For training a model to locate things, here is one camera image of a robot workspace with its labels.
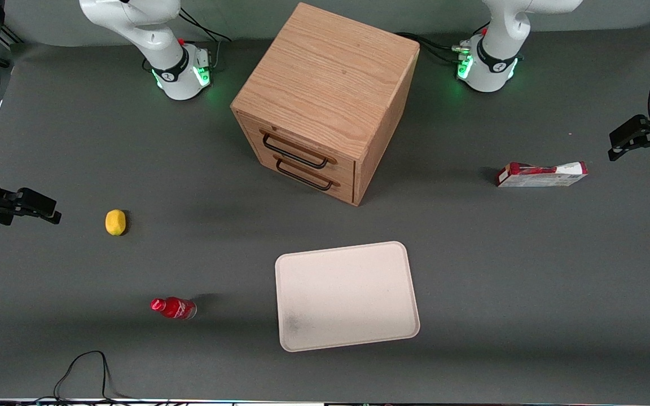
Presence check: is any red cookie box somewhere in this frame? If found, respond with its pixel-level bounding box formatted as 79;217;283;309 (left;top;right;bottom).
495;161;589;188

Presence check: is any beige plastic tray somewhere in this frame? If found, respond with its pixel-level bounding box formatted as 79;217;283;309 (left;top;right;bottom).
274;241;421;353

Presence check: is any yellow lemon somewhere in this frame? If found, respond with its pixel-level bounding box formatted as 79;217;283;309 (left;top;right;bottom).
104;209;128;237

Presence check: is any red soda bottle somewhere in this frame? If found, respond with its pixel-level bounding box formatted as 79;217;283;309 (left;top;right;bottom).
150;297;197;321

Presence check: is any wooden two-drawer cabinet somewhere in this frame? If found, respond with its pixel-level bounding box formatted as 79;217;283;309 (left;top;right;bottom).
231;2;420;207

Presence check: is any black looped table-edge cable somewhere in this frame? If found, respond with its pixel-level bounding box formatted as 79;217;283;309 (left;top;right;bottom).
53;350;134;403

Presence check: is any aluminium frame profile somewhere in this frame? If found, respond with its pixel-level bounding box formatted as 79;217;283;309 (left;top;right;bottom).
0;24;24;47

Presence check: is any black left arm base cable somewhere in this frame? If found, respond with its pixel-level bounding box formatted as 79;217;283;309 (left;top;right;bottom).
395;32;464;64

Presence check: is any black arm base cable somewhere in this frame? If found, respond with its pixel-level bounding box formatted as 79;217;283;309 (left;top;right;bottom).
177;8;233;71
395;32;464;64

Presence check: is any black right arm base cable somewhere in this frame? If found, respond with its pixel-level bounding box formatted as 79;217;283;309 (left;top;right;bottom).
177;8;233;71

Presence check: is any black wire drawer handle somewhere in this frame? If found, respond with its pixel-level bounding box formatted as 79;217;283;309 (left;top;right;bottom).
262;132;330;170
275;157;335;192

